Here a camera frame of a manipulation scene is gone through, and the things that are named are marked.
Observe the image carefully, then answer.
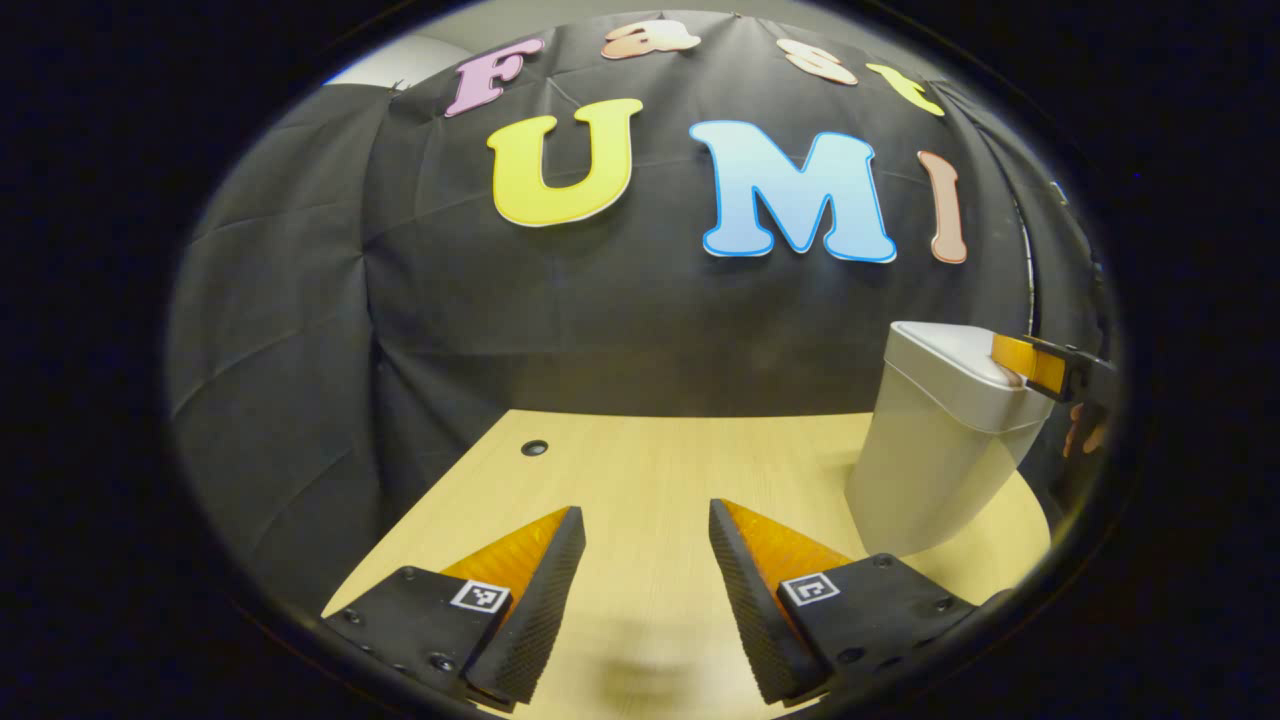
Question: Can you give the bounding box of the black backdrop cloth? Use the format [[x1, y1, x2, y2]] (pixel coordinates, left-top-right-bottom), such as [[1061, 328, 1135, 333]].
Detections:
[[165, 10, 1116, 616]]

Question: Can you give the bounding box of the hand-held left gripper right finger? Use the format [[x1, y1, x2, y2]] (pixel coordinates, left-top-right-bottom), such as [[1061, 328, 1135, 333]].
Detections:
[[706, 497, 981, 708]]

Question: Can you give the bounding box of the white desktop garbage bin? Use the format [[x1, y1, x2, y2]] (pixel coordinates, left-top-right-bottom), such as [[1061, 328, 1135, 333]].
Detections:
[[845, 320, 1056, 558]]

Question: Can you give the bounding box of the wooden desktop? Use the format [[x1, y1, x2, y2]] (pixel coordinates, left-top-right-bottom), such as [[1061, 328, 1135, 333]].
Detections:
[[320, 408, 1053, 720]]

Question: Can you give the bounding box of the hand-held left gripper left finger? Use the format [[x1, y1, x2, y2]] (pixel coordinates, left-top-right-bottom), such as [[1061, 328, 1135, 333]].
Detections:
[[320, 505, 588, 713]]

